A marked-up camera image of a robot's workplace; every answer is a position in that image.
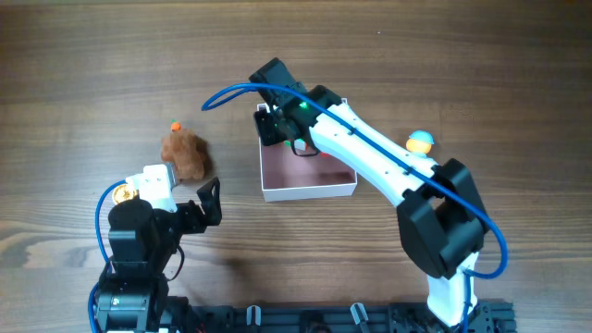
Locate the brown plush toy with carrot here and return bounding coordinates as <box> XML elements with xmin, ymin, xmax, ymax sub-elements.
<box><xmin>160</xmin><ymin>121</ymin><xmax>209</xmax><ymax>180</ymax></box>

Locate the white box with pink interior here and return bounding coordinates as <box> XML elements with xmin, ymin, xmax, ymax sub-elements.
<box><xmin>256</xmin><ymin>97</ymin><xmax>359</xmax><ymax>204</ymax></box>

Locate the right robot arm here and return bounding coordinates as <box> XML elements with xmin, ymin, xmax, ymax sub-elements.
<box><xmin>246</xmin><ymin>58</ymin><xmax>490</xmax><ymax>328</ymax></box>

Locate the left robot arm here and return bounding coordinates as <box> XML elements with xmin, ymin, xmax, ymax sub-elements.
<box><xmin>88</xmin><ymin>163</ymin><xmax>222</xmax><ymax>332</ymax></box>

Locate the yellow round lemon slice toy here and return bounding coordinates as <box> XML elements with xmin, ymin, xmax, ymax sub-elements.
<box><xmin>112</xmin><ymin>183</ymin><xmax>139</xmax><ymax>204</ymax></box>

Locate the multicoloured puzzle cube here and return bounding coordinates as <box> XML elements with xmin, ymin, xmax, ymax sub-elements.
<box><xmin>284</xmin><ymin>139</ymin><xmax>307</xmax><ymax>151</ymax></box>

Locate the orange duck toy blue cap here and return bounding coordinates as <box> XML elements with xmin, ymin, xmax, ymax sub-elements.
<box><xmin>405</xmin><ymin>130</ymin><xmax>435</xmax><ymax>156</ymax></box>

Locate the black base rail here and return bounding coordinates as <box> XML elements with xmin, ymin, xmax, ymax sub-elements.
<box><xmin>159</xmin><ymin>295</ymin><xmax>518</xmax><ymax>333</ymax></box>

